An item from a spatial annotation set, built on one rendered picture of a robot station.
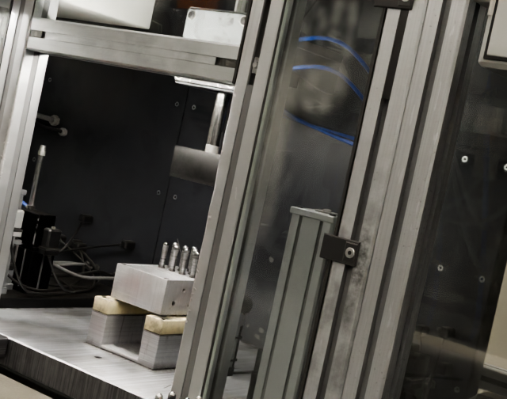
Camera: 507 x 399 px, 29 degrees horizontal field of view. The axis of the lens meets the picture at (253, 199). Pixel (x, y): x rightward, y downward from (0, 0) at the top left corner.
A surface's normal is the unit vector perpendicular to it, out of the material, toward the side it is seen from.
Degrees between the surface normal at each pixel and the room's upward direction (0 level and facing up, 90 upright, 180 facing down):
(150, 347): 90
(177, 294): 90
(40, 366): 90
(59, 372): 90
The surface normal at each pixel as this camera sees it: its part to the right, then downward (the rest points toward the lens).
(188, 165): -0.59, -0.08
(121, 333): 0.78, 0.20
